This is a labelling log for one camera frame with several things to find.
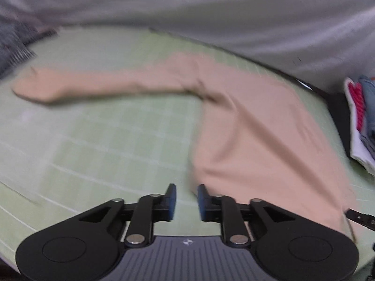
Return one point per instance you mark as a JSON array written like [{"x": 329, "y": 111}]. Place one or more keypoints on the beige long-sleeve shirt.
[{"x": 263, "y": 123}]

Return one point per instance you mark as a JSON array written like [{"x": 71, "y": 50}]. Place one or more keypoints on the folded blue denim garment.
[{"x": 369, "y": 99}]

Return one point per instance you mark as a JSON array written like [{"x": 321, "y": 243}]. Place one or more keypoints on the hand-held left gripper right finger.
[{"x": 201, "y": 202}]

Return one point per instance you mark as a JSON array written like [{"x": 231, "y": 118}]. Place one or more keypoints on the grey printed sheet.
[{"x": 205, "y": 11}]

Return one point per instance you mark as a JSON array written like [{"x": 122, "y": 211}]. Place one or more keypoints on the blue plaid shirt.
[{"x": 14, "y": 46}]

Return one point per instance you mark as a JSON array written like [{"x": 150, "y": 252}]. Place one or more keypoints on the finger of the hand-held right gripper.
[{"x": 360, "y": 218}]

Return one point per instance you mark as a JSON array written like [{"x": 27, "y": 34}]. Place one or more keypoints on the green checked bedsheet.
[{"x": 102, "y": 128}]

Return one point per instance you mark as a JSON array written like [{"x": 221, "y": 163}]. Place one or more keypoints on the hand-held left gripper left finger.
[{"x": 172, "y": 202}]

